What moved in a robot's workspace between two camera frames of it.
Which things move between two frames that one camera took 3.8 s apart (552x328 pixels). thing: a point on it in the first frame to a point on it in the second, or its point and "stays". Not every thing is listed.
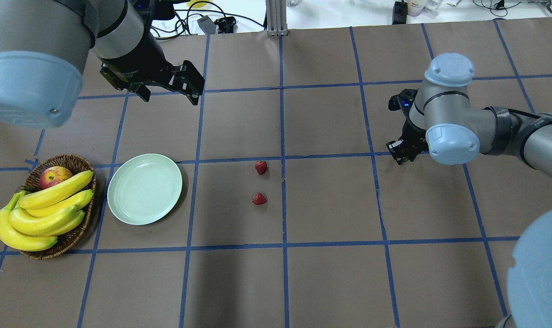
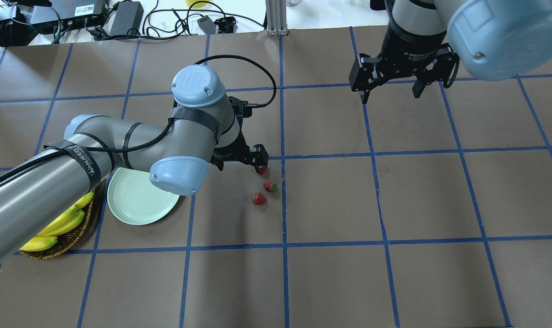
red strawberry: (258, 198) stays
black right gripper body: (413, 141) to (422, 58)
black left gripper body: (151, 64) to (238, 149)
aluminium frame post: (276, 23) stays
